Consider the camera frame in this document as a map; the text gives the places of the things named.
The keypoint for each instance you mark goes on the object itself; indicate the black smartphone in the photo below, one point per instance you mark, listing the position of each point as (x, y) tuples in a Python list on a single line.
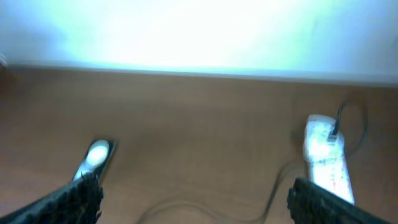
[(97, 158)]

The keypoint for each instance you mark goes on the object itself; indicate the white charger plug adapter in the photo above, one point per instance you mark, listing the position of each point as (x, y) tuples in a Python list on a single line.
[(322, 146)]

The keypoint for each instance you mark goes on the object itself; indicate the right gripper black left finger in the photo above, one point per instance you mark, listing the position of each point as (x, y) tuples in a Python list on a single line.
[(76, 203)]

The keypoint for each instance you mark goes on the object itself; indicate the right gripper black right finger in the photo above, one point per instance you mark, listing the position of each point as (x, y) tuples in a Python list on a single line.
[(310, 204)]

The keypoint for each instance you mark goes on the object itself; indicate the white power strip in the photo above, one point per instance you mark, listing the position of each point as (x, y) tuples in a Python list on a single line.
[(330, 174)]

